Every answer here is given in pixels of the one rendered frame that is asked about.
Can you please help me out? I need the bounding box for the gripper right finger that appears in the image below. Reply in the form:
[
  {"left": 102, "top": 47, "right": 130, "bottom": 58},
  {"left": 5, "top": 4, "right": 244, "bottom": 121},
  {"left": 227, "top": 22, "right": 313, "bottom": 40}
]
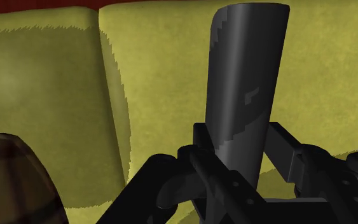
[{"left": 263, "top": 122, "right": 358, "bottom": 224}]

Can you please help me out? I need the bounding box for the dark grey tall cylinder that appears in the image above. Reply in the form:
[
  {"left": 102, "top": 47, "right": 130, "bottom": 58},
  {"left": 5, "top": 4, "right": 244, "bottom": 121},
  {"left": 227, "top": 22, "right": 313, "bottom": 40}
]
[{"left": 205, "top": 2, "right": 291, "bottom": 190}]

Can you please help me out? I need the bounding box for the dark brown rounded cushion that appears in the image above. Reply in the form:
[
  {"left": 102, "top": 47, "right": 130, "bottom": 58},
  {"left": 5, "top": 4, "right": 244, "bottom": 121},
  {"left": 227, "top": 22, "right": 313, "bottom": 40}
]
[{"left": 0, "top": 132, "right": 69, "bottom": 224}]

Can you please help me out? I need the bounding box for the yellow green sofa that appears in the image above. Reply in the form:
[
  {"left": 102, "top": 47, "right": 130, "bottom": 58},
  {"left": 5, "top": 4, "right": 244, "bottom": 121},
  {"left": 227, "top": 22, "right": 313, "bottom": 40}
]
[{"left": 0, "top": 0, "right": 358, "bottom": 224}]

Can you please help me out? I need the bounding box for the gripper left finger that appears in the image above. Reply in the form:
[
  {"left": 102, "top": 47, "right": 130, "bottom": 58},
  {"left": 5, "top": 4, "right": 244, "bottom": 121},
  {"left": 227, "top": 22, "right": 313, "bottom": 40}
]
[{"left": 96, "top": 122, "right": 265, "bottom": 224}]

